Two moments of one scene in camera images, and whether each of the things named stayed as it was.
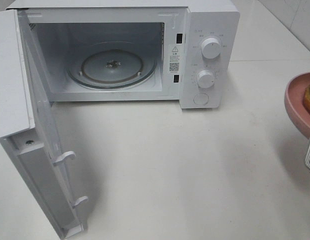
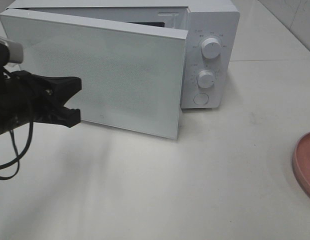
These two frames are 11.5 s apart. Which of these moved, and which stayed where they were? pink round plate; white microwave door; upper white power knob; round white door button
Moved: pink round plate; white microwave door
Stayed: round white door button; upper white power knob
